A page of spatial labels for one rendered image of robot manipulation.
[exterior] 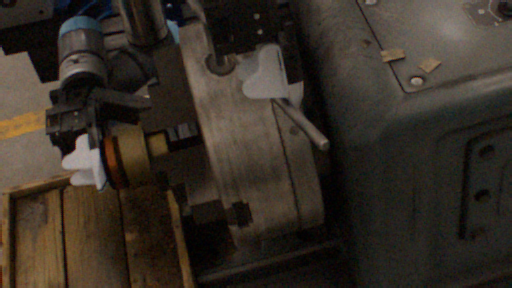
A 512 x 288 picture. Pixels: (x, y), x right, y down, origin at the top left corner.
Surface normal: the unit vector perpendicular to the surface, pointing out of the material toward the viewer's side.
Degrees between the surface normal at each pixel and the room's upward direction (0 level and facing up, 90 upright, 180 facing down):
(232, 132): 46
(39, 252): 0
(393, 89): 0
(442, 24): 0
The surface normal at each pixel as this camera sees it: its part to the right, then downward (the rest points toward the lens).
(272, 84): 0.23, 0.53
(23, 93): -0.11, -0.69
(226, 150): 0.14, 0.11
